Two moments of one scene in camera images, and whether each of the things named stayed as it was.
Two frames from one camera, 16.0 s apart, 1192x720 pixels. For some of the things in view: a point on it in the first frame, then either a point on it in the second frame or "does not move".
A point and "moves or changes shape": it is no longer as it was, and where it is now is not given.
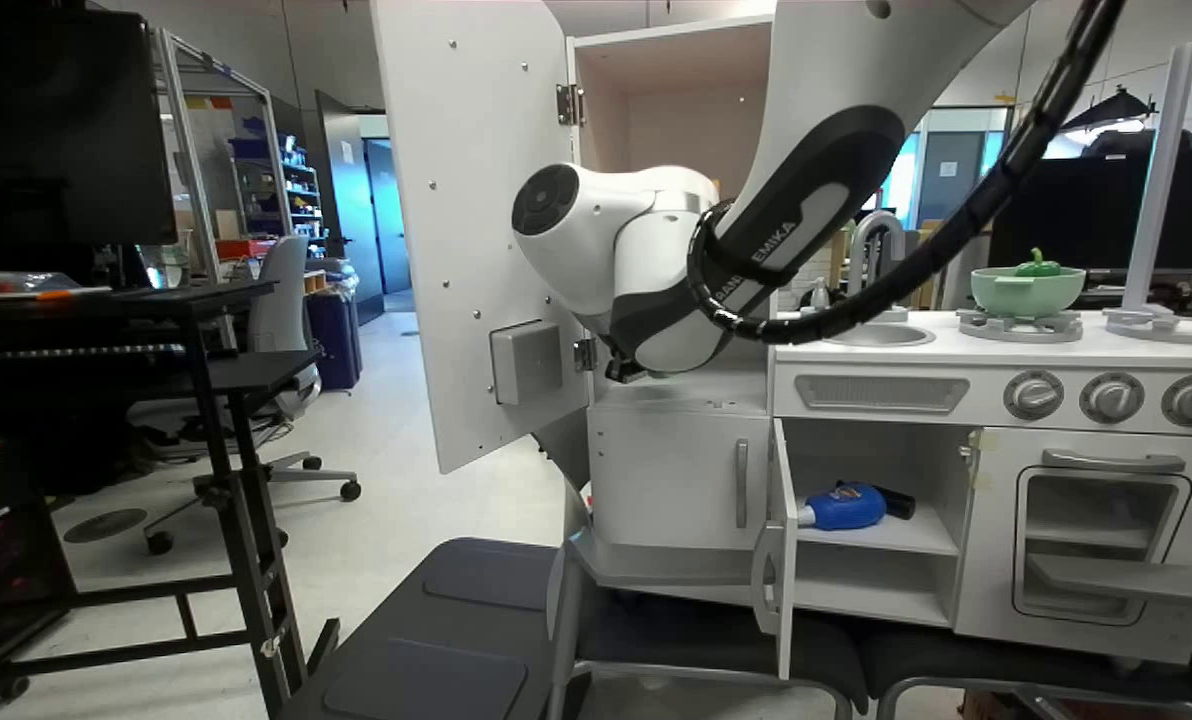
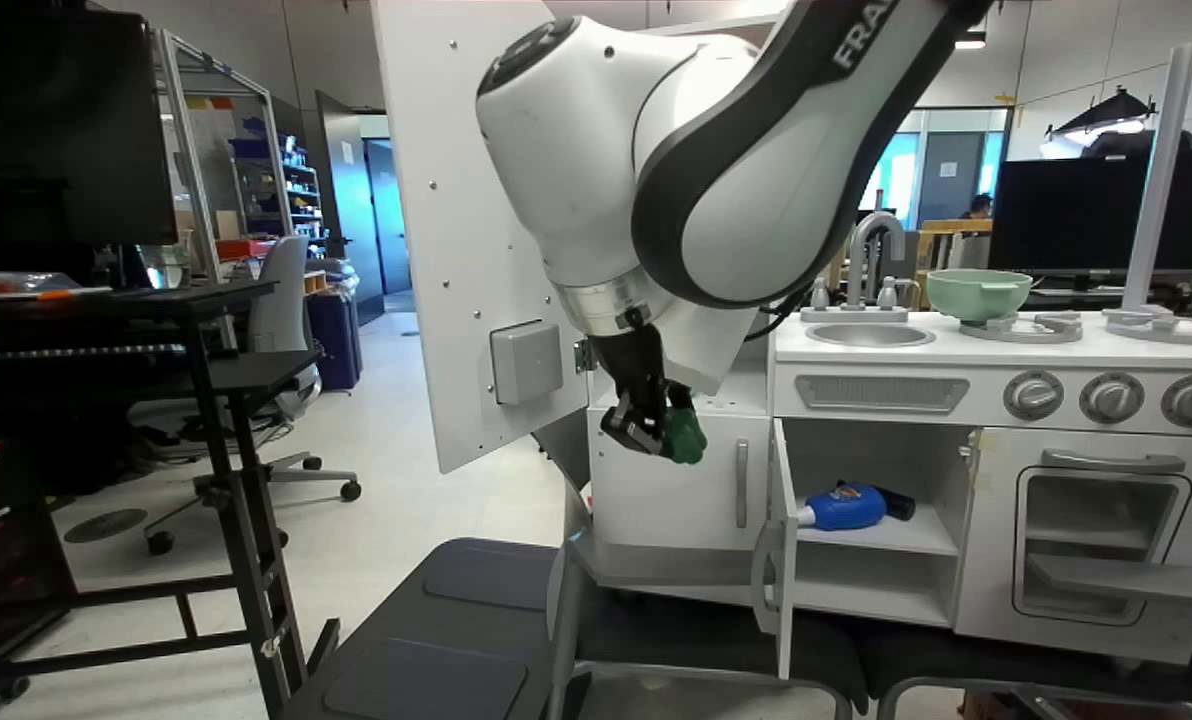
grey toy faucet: [878, 246] does not move
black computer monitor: [59, 141] does not move
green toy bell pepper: [1036, 266] -> [681, 435]
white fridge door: [478, 103] does not move
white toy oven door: [1098, 537] does not move
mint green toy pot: [1028, 290] moves or changes shape
